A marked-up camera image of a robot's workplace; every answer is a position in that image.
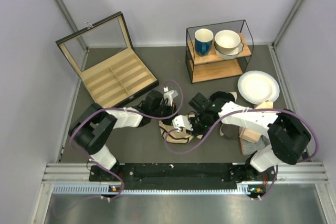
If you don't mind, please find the beige underwear navy trim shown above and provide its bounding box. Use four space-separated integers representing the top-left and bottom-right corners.
159 121 195 144

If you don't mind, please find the black underwear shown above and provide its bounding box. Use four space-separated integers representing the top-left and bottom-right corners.
209 91 237 102

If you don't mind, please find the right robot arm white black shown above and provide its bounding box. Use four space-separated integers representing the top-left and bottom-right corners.
189 91 311 180

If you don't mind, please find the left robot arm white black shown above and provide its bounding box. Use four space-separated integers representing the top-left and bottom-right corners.
68 90 178 180

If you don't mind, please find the grey underwear white band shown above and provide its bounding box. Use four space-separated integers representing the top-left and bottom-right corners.
219 124 240 140

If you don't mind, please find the striped grey underwear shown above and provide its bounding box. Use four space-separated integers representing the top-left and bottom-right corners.
240 138 269 156

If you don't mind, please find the white round plate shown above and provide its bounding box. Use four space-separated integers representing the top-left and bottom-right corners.
237 70 280 105

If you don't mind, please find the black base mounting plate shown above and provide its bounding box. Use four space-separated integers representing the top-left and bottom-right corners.
89 163 274 190

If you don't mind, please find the white scalloped dish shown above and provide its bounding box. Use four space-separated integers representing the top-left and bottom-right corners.
214 42 244 60

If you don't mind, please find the blue ceramic mug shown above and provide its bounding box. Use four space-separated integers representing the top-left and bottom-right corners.
195 28 214 56

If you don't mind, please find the cream ceramic bowl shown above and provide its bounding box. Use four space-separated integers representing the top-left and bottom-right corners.
215 30 241 53

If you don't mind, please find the black compartment box glass lid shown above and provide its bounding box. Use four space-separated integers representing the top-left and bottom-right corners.
56 12 159 107

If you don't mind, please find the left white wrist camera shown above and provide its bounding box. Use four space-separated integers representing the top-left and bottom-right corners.
163 87 178 106

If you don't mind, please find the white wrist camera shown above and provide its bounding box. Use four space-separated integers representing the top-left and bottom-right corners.
172 115 193 132
163 87 178 106

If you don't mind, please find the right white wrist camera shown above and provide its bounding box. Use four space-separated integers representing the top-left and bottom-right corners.
172 115 193 132

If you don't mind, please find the black wire wooden shelf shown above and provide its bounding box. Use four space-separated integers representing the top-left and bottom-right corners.
185 19 254 83

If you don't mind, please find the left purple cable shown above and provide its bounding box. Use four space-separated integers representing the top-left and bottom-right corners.
69 79 184 200

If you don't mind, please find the grey slotted cable duct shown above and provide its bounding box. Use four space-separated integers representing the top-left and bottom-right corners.
52 183 250 195

